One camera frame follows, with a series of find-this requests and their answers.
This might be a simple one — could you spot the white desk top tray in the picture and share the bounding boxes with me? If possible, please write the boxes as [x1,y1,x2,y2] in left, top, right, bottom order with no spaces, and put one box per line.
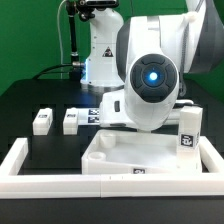
[81,129,203,175]

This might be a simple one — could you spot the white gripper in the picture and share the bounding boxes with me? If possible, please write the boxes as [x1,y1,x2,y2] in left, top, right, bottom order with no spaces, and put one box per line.
[99,91,194,130]

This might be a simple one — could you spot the black cables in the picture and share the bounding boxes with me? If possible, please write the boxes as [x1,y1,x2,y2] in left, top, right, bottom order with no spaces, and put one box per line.
[31,63,75,80]

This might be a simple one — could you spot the tag marker plate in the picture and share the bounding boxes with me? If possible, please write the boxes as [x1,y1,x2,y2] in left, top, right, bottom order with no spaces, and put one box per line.
[78,108,99,125]

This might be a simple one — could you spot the white U-shaped fence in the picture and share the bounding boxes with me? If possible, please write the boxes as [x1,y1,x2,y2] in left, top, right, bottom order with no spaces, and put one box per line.
[0,137,224,199]

